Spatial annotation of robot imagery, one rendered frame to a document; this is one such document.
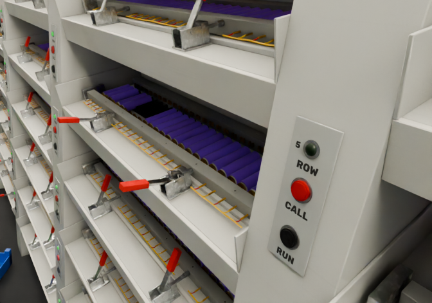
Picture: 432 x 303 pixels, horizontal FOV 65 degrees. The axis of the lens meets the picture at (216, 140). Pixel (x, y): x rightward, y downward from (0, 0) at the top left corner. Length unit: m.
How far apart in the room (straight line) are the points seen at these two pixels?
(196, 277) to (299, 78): 0.39
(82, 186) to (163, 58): 0.51
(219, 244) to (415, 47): 0.27
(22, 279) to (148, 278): 1.20
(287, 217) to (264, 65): 0.14
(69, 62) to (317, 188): 0.67
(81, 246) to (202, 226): 0.62
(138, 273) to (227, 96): 0.39
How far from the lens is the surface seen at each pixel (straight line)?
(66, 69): 0.83
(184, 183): 0.46
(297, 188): 0.27
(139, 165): 0.54
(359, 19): 0.24
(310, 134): 0.26
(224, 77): 0.33
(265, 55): 0.35
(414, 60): 0.22
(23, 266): 1.83
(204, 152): 0.50
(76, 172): 0.91
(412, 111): 0.24
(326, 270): 0.28
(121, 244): 0.68
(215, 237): 0.39
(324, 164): 0.25
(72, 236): 1.00
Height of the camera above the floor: 1.15
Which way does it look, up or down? 20 degrees down
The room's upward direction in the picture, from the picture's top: 8 degrees clockwise
